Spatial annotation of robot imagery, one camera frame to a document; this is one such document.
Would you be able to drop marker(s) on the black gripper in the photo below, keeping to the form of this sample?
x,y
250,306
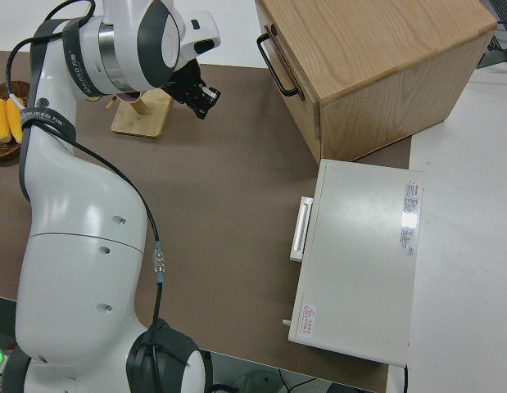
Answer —
x,y
185,86

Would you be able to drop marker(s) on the light wooden drawer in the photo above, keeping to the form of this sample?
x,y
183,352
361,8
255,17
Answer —
x,y
308,114

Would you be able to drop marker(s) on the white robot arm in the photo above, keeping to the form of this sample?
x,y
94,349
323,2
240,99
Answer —
x,y
81,245

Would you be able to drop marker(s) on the wooden mug rack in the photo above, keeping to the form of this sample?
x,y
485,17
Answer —
x,y
142,118

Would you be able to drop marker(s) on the brown table mat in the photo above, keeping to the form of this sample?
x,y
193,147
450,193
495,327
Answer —
x,y
236,196

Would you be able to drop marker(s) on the light wooden cabinet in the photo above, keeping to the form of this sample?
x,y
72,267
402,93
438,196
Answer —
x,y
380,61

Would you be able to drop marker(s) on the yellow corn cob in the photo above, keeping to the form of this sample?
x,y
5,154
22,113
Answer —
x,y
0,120
14,120

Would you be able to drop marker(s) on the round wicker basket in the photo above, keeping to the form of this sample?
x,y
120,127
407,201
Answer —
x,y
3,151

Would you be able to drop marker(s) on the white toaster oven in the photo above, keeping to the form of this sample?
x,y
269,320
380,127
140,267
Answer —
x,y
359,254

